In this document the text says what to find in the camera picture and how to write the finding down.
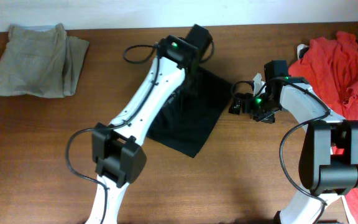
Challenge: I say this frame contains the white garment under pile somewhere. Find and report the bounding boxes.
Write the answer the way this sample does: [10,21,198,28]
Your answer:
[296,44,310,60]

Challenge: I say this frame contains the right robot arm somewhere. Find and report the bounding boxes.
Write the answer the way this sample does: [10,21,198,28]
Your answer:
[229,76,358,224]

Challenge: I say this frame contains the black shorts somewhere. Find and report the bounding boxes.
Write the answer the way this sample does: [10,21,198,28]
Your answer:
[147,67,232,157]

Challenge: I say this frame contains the folded khaki shorts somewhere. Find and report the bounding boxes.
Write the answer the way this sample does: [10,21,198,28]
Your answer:
[0,24,90,98]

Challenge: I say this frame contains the red shirt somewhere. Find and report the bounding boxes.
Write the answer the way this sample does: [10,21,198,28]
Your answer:
[289,31,358,223]

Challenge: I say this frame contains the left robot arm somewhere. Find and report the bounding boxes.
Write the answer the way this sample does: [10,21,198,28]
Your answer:
[87,35,211,223]

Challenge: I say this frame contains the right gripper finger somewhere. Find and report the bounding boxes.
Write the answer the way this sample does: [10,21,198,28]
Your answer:
[229,93,250,114]
[252,113,275,124]

